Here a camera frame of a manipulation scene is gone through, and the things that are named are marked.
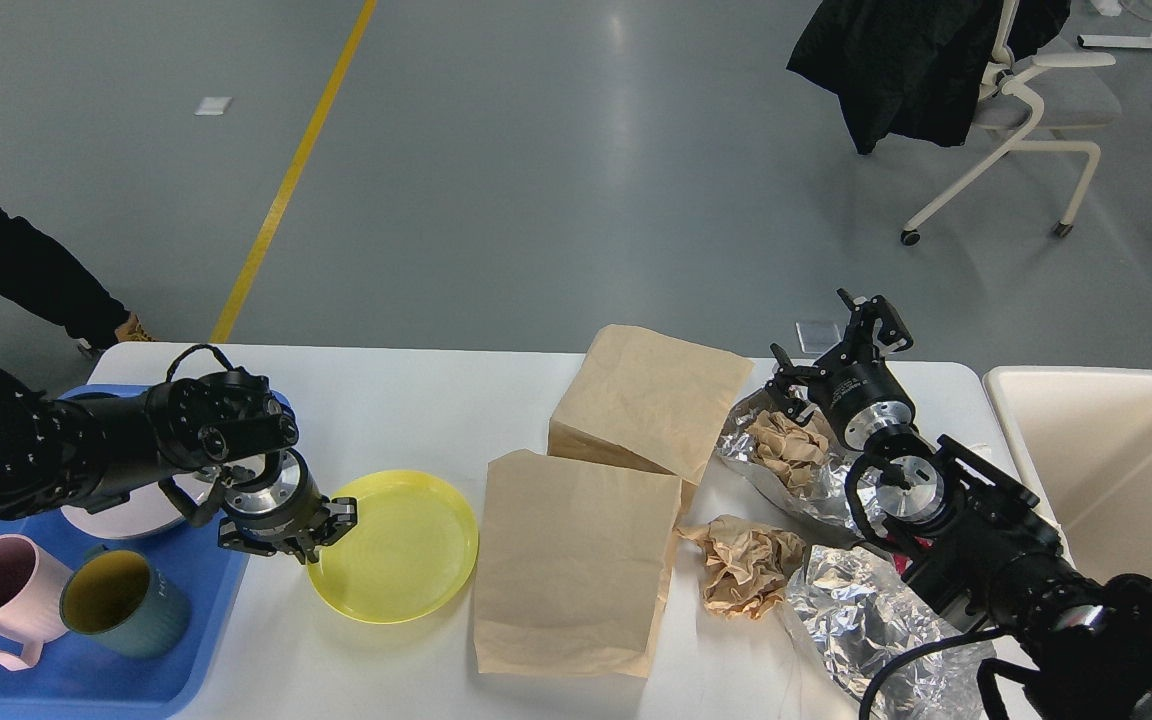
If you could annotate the green grey mug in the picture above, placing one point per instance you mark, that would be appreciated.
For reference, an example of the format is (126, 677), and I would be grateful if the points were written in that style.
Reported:
(123, 601)

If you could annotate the crumpled paper in foil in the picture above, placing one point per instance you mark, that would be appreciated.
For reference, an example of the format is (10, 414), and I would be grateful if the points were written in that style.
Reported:
(794, 453)

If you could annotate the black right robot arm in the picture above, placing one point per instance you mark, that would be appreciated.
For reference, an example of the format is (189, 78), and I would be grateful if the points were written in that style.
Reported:
(972, 535)

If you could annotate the front brown paper bag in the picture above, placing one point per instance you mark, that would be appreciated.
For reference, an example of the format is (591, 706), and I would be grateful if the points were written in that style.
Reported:
(573, 567)

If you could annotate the brown paper bag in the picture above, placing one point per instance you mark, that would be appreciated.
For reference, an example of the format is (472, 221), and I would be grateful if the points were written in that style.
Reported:
(573, 567)
(645, 401)

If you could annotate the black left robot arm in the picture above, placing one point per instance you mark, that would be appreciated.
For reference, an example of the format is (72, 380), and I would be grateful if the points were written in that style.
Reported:
(220, 448)

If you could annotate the lower aluminium foil sheet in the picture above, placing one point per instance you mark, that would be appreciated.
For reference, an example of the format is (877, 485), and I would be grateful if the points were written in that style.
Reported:
(853, 609)

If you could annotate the yellow plate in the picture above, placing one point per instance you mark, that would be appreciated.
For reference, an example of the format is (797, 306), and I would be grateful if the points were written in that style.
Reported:
(412, 550)

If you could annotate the person in black clothes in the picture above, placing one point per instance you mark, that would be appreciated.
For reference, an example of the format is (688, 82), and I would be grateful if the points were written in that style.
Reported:
(40, 275)

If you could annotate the rear brown paper bag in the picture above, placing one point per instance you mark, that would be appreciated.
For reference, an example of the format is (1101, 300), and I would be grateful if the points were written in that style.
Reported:
(645, 401)

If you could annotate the black jacket on chair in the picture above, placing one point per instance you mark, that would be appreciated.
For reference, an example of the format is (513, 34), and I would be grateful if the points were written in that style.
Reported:
(905, 68)

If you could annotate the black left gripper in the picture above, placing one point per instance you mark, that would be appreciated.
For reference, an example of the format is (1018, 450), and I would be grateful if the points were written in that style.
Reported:
(284, 512)

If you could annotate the crumpled brown paper ball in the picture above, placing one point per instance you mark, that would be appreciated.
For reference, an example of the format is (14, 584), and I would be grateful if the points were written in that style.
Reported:
(747, 565)

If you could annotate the blue plastic tray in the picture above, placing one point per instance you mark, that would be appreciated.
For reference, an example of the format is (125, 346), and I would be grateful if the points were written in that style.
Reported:
(77, 678)

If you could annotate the white plastic bin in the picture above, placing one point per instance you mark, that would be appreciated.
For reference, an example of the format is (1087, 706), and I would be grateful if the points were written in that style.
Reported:
(1083, 437)

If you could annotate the aluminium foil sheet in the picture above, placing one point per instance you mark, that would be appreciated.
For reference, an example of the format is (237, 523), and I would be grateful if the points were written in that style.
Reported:
(853, 609)
(828, 508)

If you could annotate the pink plate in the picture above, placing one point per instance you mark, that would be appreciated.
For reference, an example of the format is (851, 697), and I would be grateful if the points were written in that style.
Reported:
(147, 512)

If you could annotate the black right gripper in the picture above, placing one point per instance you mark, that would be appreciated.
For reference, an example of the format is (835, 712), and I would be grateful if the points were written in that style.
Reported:
(857, 400)

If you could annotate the upper aluminium foil sheet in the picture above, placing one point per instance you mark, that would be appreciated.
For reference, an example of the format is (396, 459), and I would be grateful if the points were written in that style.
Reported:
(828, 508)

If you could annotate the white office chair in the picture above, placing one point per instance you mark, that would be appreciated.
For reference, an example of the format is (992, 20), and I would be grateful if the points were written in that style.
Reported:
(1027, 110)

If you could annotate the pink ribbed mug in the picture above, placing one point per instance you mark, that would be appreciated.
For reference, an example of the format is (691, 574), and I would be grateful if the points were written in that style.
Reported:
(31, 582)

